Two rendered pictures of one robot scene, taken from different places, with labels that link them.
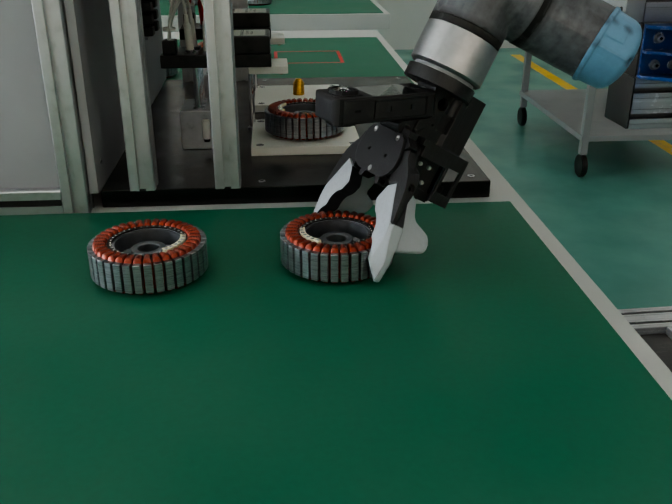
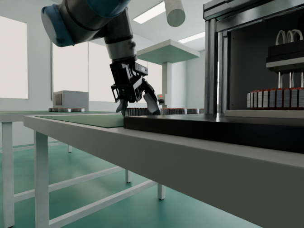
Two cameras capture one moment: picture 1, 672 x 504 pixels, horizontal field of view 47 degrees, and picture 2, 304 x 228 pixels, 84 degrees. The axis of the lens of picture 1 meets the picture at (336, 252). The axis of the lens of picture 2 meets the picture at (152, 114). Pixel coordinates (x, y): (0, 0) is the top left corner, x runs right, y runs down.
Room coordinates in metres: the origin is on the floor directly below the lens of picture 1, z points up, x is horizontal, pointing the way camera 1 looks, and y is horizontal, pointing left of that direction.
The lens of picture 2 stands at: (1.17, -0.35, 0.78)
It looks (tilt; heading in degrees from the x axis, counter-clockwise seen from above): 2 degrees down; 140
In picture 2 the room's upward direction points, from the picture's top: straight up
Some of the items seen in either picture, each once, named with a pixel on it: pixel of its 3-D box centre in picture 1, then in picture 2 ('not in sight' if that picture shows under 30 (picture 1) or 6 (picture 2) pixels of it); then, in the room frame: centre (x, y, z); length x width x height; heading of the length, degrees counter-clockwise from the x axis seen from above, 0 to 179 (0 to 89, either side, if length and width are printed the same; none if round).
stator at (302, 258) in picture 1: (336, 244); (141, 113); (0.71, 0.00, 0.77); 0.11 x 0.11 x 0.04
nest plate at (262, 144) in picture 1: (304, 135); (280, 113); (1.08, 0.04, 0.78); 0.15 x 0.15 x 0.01; 4
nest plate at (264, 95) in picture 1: (298, 97); not in sight; (1.33, 0.06, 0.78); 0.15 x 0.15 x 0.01; 4
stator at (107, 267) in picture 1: (148, 254); (173, 112); (0.68, 0.18, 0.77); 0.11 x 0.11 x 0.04
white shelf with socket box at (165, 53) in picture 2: not in sight; (165, 83); (0.26, 0.56, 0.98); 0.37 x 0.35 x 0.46; 4
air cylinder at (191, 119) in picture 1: (201, 122); not in sight; (1.07, 0.19, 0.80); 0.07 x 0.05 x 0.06; 4
